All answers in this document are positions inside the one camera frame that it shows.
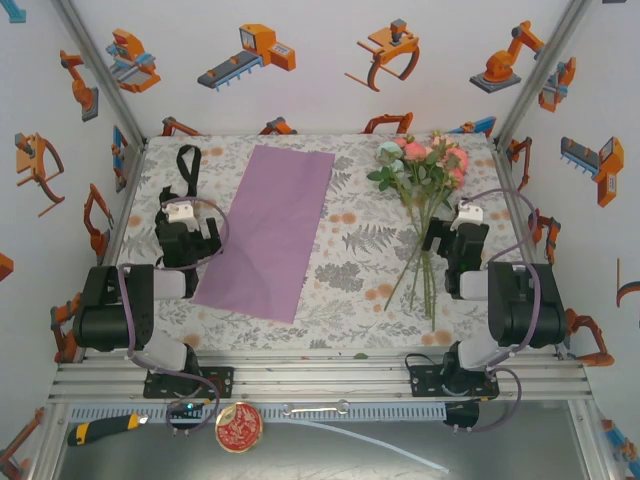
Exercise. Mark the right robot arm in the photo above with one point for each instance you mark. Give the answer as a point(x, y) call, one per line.
point(520, 310)

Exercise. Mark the small pink roses stem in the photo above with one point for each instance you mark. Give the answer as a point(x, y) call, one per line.
point(456, 159)

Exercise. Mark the pink rose stem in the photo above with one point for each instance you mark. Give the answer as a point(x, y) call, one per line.
point(415, 151)
point(457, 176)

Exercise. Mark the silver wrench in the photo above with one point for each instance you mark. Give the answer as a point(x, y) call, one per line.
point(315, 410)

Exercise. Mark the aluminium frame post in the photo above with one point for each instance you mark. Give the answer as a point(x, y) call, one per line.
point(540, 65)
point(100, 65)

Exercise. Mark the small black circuit board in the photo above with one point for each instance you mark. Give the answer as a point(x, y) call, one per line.
point(186, 411)

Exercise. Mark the floral table mat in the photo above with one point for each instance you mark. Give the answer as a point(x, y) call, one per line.
point(235, 335)

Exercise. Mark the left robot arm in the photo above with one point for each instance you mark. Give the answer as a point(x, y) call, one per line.
point(107, 320)

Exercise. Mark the yellow black utility knife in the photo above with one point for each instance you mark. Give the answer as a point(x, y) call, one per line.
point(100, 430)

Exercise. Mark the red round tin lid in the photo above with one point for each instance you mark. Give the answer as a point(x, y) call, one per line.
point(239, 428)

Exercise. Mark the black bracket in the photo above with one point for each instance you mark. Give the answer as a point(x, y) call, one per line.
point(462, 412)

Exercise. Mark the black printed ribbon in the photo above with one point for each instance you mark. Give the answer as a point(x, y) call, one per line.
point(191, 189)

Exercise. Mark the purple and pink wrapping paper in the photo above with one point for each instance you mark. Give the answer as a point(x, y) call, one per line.
point(270, 225)

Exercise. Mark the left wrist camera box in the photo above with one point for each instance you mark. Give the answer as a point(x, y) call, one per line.
point(180, 212)

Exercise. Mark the aluminium front frame rails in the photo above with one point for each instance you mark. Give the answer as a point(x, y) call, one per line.
point(325, 382)

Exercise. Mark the aluminium side rail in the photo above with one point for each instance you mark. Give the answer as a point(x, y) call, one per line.
point(122, 210)
point(504, 172)

